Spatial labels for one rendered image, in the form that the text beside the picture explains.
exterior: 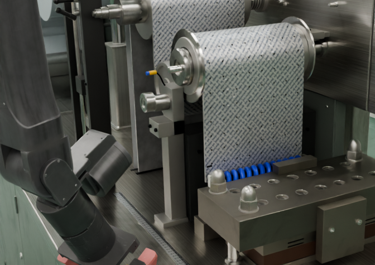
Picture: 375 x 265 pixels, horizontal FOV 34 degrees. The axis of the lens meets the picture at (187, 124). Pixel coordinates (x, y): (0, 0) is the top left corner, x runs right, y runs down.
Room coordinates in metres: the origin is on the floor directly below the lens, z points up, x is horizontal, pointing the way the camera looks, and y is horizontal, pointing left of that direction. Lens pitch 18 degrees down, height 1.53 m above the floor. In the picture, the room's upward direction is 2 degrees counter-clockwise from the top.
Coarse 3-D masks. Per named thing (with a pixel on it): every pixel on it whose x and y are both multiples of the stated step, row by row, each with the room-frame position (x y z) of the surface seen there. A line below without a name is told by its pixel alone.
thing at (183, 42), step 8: (184, 40) 1.20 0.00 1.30; (304, 40) 1.27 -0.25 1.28; (176, 48) 1.24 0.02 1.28; (192, 48) 1.17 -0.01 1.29; (304, 48) 1.26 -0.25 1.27; (192, 56) 1.17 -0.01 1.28; (304, 56) 1.26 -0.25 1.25; (304, 64) 1.26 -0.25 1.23; (184, 88) 1.21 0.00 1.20; (192, 88) 1.18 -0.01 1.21
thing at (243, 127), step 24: (216, 96) 1.16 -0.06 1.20; (240, 96) 1.18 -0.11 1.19; (264, 96) 1.21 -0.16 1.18; (288, 96) 1.23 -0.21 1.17; (216, 120) 1.16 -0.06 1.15; (240, 120) 1.18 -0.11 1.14; (264, 120) 1.21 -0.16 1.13; (288, 120) 1.23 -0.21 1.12; (216, 144) 1.16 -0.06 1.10; (240, 144) 1.18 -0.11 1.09; (264, 144) 1.21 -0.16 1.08; (288, 144) 1.24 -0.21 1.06; (216, 168) 1.16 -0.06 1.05
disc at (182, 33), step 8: (184, 32) 1.21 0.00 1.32; (176, 40) 1.24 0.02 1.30; (192, 40) 1.18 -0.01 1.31; (200, 48) 1.15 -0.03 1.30; (200, 56) 1.15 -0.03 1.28; (200, 64) 1.15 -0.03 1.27; (200, 72) 1.15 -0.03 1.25; (200, 80) 1.15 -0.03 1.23; (200, 88) 1.15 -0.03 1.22; (184, 96) 1.22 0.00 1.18; (192, 96) 1.18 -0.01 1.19; (200, 96) 1.16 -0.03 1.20
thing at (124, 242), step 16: (96, 208) 0.71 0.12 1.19; (96, 224) 0.69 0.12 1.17; (64, 240) 0.69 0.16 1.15; (80, 240) 0.68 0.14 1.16; (96, 240) 0.69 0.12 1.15; (112, 240) 0.71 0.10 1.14; (128, 240) 0.71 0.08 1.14; (64, 256) 0.72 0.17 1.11; (80, 256) 0.69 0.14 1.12; (96, 256) 0.69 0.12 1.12; (112, 256) 0.69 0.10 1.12
